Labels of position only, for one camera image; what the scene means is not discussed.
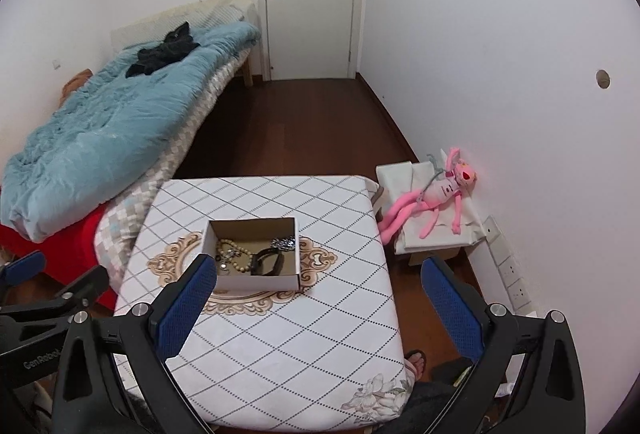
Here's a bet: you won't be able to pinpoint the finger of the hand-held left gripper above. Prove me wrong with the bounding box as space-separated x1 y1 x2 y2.
30 264 111 322
0 250 47 287

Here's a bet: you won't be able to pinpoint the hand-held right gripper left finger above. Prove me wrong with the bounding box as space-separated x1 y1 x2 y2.
50 253 218 434

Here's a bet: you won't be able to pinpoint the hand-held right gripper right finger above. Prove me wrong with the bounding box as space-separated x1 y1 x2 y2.
420 257 587 434

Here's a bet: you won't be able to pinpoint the small silver charm chain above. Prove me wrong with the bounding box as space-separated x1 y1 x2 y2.
217 247 238 275

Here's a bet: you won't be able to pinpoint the wooden bead bracelet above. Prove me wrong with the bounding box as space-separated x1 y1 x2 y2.
215 238 255 274

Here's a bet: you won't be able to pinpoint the white cardboard box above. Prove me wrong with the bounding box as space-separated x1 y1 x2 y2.
200 217 301 293

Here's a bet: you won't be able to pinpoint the black smart watch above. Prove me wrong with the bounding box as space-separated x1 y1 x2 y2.
250 248 283 276

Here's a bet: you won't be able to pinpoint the red blanket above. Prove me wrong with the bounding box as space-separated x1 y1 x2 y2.
0 204 118 310

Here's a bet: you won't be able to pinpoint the brown cardboard box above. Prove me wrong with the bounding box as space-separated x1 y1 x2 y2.
407 247 463 267

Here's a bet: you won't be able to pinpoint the checkered bed sheet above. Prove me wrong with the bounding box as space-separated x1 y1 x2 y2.
94 42 251 295

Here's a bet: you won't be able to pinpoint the dark fleece pants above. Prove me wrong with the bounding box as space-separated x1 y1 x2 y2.
395 379 481 434

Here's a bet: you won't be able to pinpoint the white diamond pattern tablecloth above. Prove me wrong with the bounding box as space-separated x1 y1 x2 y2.
114 174 416 430

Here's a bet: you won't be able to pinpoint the pink plush toy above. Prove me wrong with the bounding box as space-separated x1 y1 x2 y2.
377 147 480 245

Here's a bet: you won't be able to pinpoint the light blue quilt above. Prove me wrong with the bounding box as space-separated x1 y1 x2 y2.
0 22 261 242

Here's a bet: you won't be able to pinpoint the brown plush toy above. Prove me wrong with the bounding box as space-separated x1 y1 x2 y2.
59 69 94 108

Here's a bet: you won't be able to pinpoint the black clothing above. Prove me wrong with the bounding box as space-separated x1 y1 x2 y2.
125 21 201 78

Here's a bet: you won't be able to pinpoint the white wall socket strip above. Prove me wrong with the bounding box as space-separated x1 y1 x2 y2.
482 215 538 315

